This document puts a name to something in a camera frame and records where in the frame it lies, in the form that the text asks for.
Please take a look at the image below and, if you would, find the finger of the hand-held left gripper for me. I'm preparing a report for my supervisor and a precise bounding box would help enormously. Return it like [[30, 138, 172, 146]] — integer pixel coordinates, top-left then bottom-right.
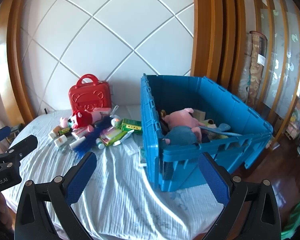
[[0, 126, 12, 147], [0, 135, 38, 167]]

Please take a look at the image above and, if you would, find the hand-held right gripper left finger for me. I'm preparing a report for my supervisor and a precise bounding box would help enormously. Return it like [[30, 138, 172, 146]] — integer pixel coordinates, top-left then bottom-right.
[[14, 152, 97, 240]]

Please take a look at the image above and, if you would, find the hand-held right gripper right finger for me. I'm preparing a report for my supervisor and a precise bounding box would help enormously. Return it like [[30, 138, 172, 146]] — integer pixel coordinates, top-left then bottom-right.
[[198, 152, 283, 240]]

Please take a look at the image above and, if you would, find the pink pig plush red dress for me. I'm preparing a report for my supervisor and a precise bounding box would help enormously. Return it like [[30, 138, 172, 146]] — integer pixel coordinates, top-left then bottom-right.
[[71, 110, 102, 132]]

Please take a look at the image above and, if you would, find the large green medicine box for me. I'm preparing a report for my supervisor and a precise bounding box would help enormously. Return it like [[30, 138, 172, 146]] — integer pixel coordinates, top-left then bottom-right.
[[119, 118, 143, 134]]

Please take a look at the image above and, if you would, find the blue plastic storage crate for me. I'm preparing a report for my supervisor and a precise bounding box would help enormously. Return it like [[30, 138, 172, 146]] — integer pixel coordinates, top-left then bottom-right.
[[140, 74, 273, 192]]

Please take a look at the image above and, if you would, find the white tube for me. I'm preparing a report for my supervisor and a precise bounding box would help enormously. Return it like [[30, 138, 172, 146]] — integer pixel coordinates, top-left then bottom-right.
[[70, 137, 87, 149]]

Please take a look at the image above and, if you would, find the blue feather duster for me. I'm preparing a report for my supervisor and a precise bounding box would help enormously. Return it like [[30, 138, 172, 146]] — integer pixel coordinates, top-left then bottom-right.
[[72, 120, 113, 154]]

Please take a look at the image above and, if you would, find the pink and white medicine box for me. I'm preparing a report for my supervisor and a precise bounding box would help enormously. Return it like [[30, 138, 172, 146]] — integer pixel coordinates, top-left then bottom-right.
[[72, 129, 89, 139], [94, 107, 112, 115]]

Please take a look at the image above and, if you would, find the small pig plush teal dress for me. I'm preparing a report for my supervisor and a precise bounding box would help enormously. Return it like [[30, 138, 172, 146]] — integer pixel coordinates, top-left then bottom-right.
[[59, 116, 75, 129]]

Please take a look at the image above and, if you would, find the blue-grey plush toy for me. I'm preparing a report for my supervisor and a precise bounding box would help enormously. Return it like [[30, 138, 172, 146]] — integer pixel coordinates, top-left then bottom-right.
[[201, 123, 243, 138]]

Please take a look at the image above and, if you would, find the light green medicine box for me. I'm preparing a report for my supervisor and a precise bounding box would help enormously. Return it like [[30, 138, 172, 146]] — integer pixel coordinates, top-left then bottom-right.
[[100, 127, 127, 145]]

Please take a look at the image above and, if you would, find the white card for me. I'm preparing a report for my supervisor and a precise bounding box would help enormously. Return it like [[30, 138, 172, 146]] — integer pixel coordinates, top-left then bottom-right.
[[139, 146, 148, 167]]

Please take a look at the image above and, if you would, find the beige cardboard box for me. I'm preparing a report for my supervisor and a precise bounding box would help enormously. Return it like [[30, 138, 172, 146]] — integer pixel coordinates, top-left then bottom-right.
[[192, 109, 206, 122]]

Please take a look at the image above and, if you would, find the pink pig plush blue dress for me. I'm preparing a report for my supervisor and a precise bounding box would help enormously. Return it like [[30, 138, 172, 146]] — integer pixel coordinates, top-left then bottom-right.
[[162, 107, 208, 145]]

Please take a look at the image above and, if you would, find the red toy suitcase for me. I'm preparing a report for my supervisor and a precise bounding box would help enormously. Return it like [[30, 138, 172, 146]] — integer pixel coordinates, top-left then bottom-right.
[[69, 74, 112, 113]]

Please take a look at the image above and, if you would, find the green cloth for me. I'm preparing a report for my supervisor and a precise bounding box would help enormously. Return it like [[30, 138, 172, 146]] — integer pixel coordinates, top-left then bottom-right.
[[281, 197, 300, 240]]

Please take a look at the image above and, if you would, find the pile of household goods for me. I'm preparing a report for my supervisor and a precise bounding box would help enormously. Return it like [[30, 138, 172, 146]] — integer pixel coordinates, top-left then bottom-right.
[[285, 97, 300, 155]]

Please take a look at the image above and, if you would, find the rolled patterned carpet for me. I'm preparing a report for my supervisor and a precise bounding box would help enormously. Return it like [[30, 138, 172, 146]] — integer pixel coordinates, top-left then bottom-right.
[[240, 31, 268, 109]]

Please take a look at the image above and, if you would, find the wooden partition screen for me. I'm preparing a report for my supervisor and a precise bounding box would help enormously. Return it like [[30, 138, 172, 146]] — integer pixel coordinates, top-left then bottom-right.
[[249, 0, 300, 120]]

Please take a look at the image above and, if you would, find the curved wooden frame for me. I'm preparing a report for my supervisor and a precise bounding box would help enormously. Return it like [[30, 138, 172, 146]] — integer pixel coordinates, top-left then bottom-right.
[[0, 0, 38, 128]]

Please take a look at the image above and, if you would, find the wooden door frame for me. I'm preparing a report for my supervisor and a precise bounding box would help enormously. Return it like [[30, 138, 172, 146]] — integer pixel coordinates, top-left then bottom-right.
[[190, 0, 247, 98]]

